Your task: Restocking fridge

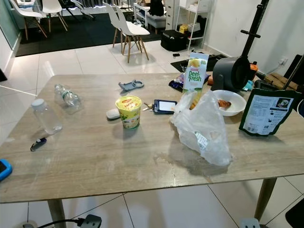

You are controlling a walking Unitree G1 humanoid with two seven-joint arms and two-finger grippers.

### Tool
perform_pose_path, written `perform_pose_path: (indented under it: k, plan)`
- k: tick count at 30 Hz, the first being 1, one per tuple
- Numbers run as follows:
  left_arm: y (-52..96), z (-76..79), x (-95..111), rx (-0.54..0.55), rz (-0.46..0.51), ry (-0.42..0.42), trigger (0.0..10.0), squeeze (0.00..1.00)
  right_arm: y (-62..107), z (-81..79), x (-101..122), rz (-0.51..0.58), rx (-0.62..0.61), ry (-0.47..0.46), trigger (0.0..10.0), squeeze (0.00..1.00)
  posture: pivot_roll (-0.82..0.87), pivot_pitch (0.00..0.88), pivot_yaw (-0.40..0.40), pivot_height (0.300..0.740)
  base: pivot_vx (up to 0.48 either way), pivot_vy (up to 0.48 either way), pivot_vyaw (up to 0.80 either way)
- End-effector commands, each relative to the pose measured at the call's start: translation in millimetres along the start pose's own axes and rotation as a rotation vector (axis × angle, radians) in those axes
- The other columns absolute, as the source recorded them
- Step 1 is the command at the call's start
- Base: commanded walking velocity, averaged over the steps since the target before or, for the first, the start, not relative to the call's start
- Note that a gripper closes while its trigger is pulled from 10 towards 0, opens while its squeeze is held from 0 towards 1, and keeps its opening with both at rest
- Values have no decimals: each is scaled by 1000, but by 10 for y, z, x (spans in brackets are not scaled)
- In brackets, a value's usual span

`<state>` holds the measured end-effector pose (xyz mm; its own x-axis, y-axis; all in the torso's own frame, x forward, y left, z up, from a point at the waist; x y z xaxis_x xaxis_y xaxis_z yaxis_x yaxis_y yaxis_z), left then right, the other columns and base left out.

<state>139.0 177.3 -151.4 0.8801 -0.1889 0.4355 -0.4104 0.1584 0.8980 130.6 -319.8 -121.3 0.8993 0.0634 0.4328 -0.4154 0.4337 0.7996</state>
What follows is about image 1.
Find clear bottle white cap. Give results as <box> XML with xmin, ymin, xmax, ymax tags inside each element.
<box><xmin>31</xmin><ymin>98</ymin><xmax>63</xmax><ymax>135</ymax></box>

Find black USB stick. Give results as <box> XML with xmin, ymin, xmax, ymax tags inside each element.
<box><xmin>30</xmin><ymin>137</ymin><xmax>48</xmax><ymax>152</ymax></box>

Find blue handheld device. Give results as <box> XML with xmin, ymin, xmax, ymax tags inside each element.
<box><xmin>0</xmin><ymin>159</ymin><xmax>13</xmax><ymax>181</ymax></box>

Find clear water bottle with label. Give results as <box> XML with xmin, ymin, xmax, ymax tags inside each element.
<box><xmin>54</xmin><ymin>84</ymin><xmax>83</xmax><ymax>110</ymax></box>

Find white chair wooden legs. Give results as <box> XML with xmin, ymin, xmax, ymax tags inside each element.
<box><xmin>42</xmin><ymin>0</ymin><xmax>65</xmax><ymax>27</ymax></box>
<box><xmin>7</xmin><ymin>0</ymin><xmax>49</xmax><ymax>39</ymax></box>
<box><xmin>104</xmin><ymin>2</ymin><xmax>150</xmax><ymax>64</ymax></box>

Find black area rug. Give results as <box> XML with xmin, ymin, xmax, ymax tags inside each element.
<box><xmin>15</xmin><ymin>12</ymin><xmax>169</xmax><ymax>57</ymax></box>

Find small white oval object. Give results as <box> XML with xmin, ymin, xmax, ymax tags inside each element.
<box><xmin>105</xmin><ymin>109</ymin><xmax>121</xmax><ymax>120</ymax></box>

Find yellow instant noodle cup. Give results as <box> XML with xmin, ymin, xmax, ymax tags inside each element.
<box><xmin>115</xmin><ymin>95</ymin><xmax>143</xmax><ymax>130</ymax></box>

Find grey-blue bottle opener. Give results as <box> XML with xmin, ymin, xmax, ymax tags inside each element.
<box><xmin>119</xmin><ymin>80</ymin><xmax>144</xmax><ymax>92</ymax></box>

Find dark card holder with keys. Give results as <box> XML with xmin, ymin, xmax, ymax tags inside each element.
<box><xmin>142</xmin><ymin>99</ymin><xmax>177</xmax><ymax>114</ymax></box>

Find blue snack bag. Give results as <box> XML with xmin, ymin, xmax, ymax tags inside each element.
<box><xmin>169</xmin><ymin>72</ymin><xmax>186</xmax><ymax>92</ymax></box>

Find black bag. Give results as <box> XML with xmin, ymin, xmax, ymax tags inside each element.
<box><xmin>160</xmin><ymin>29</ymin><xmax>190</xmax><ymax>52</ymax></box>

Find small black floor mat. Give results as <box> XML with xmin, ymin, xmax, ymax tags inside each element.
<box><xmin>171</xmin><ymin>55</ymin><xmax>219</xmax><ymax>73</ymax></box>

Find Peel Fresh juice carton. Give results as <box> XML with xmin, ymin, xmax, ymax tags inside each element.
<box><xmin>181</xmin><ymin>52</ymin><xmax>209</xmax><ymax>111</ymax></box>

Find clear plastic bag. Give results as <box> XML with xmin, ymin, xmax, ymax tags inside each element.
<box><xmin>170</xmin><ymin>90</ymin><xmax>233</xmax><ymax>167</ymax></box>

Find white shelf rack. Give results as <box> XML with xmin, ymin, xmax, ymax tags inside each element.
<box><xmin>173</xmin><ymin>0</ymin><xmax>212</xmax><ymax>50</ymax></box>

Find white bowl with food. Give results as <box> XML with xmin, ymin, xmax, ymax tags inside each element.
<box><xmin>211</xmin><ymin>89</ymin><xmax>247</xmax><ymax>117</ymax></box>

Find black pole stand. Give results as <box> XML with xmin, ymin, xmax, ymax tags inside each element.
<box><xmin>240</xmin><ymin>0</ymin><xmax>270</xmax><ymax>58</ymax></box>

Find dark green food pouch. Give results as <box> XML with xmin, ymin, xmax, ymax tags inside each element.
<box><xmin>238</xmin><ymin>88</ymin><xmax>304</xmax><ymax>137</ymax></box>

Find brown cardboard box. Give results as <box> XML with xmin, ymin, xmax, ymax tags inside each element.
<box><xmin>264</xmin><ymin>72</ymin><xmax>300</xmax><ymax>91</ymax></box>

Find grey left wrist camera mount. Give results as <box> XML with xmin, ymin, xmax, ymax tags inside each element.
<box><xmin>80</xmin><ymin>214</ymin><xmax>103</xmax><ymax>228</ymax></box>

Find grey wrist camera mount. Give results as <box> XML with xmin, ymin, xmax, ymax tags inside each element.
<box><xmin>80</xmin><ymin>214</ymin><xmax>103</xmax><ymax>228</ymax></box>
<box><xmin>240</xmin><ymin>218</ymin><xmax>262</xmax><ymax>228</ymax></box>

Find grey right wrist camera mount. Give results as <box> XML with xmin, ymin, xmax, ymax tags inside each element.
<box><xmin>240</xmin><ymin>218</ymin><xmax>262</xmax><ymax>228</ymax></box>

